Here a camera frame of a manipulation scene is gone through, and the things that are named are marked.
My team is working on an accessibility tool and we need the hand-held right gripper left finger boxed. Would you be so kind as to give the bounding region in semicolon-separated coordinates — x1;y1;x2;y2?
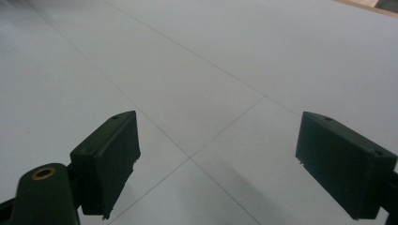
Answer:
69;110;142;220

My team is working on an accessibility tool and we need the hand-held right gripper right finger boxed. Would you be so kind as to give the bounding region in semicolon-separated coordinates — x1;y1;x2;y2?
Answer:
295;111;398;221

